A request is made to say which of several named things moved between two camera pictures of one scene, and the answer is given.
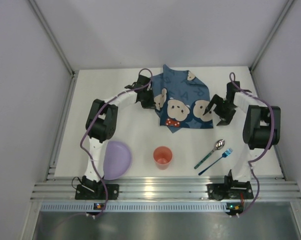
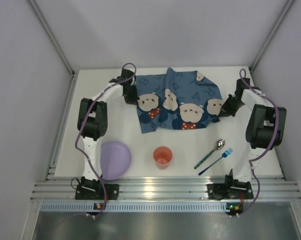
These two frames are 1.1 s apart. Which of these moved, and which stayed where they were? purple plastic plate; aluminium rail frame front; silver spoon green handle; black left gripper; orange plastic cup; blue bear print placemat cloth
Moved: blue bear print placemat cloth; black left gripper
Stayed: purple plastic plate; silver spoon green handle; orange plastic cup; aluminium rail frame front
